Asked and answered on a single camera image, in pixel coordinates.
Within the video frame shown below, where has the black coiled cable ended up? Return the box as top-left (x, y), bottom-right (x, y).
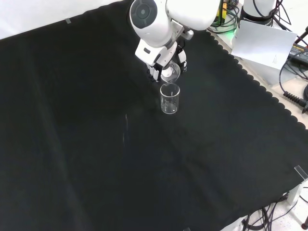
top-left (279, 54), bottom-right (308, 114)

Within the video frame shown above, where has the clear glass beaker with graduations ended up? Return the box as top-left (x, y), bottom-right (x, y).
top-left (159, 84), bottom-right (180, 115)

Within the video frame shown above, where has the black tripod leg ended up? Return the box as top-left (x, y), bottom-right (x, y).
top-left (295, 25), bottom-right (308, 45)

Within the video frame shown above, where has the black floor cable bundle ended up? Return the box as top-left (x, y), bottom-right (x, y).
top-left (240, 202), bottom-right (300, 231)

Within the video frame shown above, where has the white table bracket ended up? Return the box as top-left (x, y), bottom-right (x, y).
top-left (287, 184), bottom-right (305, 205)

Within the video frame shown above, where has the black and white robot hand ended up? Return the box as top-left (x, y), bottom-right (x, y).
top-left (134, 39), bottom-right (188, 83)

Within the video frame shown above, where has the black scalloped bench cloth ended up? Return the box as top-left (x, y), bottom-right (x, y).
top-left (0, 0), bottom-right (308, 231)

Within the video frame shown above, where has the green cable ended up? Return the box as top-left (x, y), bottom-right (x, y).
top-left (209, 4), bottom-right (240, 34)

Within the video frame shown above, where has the clear glass beaker with spout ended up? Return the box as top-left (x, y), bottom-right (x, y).
top-left (160, 61), bottom-right (181, 85)

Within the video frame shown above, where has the white pedestal with black ring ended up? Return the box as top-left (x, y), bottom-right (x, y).
top-left (240, 0), bottom-right (277, 25)

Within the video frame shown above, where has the grey box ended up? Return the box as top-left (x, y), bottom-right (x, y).
top-left (237, 56), bottom-right (299, 87)

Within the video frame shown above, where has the yellow stop button box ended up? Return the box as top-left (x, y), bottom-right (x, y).
top-left (216, 0), bottom-right (228, 25)

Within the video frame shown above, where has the black power adapter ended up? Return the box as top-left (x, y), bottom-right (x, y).
top-left (288, 42), bottom-right (308, 61)

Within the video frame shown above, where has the pale board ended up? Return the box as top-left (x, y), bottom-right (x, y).
top-left (231, 20), bottom-right (298, 71)

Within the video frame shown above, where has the clear tape strip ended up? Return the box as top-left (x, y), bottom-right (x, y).
top-left (294, 165), bottom-right (308, 181)

